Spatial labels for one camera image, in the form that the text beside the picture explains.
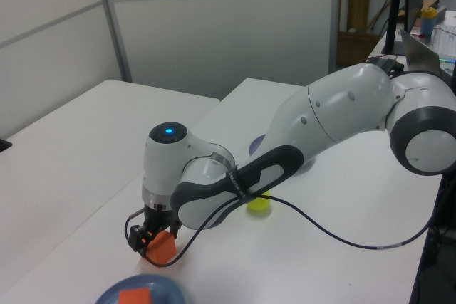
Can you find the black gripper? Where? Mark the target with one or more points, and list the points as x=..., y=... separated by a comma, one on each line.
x=156, y=216

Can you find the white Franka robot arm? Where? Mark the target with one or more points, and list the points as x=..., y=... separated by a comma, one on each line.
x=338, y=104

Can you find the brown cardboard box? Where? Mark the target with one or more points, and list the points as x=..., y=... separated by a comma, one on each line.
x=356, y=49

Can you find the silver laptop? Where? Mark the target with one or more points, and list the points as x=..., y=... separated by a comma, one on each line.
x=420, y=55

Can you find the blue bottle yellow cap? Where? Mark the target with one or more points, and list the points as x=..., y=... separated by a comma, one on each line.
x=428, y=24

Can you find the yellow tennis ball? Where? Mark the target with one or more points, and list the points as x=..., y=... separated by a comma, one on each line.
x=259, y=204

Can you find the clear plastic box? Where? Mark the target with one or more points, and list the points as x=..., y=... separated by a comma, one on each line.
x=445, y=38

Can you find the purple plate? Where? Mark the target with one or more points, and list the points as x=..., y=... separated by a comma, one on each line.
x=257, y=145

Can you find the tall brown cardboard sheet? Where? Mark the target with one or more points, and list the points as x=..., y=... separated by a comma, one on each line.
x=358, y=5

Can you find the orange cube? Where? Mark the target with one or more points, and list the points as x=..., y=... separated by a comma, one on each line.
x=135, y=297
x=164, y=250

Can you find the black power strip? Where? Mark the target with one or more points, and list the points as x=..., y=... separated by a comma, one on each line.
x=386, y=63

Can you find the blue plate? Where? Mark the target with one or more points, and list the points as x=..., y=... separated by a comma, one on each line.
x=167, y=291

